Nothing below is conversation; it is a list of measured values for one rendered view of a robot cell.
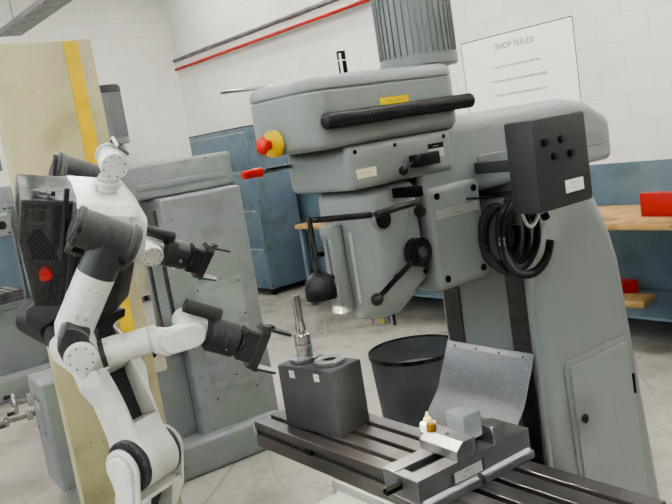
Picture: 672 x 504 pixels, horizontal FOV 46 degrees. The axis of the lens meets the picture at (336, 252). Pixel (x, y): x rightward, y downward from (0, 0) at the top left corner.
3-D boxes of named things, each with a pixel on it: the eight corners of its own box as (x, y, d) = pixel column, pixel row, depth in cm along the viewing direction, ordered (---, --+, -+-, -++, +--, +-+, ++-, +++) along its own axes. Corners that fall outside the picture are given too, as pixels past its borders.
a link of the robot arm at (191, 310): (216, 358, 192) (173, 347, 188) (207, 342, 202) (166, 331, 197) (233, 317, 191) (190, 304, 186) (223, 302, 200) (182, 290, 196)
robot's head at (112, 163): (98, 187, 190) (101, 152, 187) (92, 175, 199) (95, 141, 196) (125, 189, 193) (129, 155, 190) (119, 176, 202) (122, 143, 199)
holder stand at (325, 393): (341, 438, 213) (329, 367, 210) (287, 426, 228) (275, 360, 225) (370, 422, 221) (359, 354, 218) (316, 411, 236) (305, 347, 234)
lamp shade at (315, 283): (300, 302, 177) (296, 276, 176) (316, 294, 183) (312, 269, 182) (327, 302, 173) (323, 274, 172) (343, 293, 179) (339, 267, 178)
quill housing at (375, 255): (379, 325, 182) (358, 189, 177) (327, 317, 198) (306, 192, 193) (437, 305, 193) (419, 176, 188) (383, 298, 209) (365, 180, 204)
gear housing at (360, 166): (352, 191, 173) (345, 146, 172) (291, 195, 193) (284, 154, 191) (457, 168, 193) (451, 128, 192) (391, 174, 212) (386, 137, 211)
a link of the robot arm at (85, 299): (41, 365, 176) (78, 276, 173) (40, 343, 187) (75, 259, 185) (91, 378, 181) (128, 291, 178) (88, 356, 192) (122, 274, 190)
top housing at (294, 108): (313, 152, 166) (300, 76, 163) (249, 160, 187) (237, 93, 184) (465, 125, 193) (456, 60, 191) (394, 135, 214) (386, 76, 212)
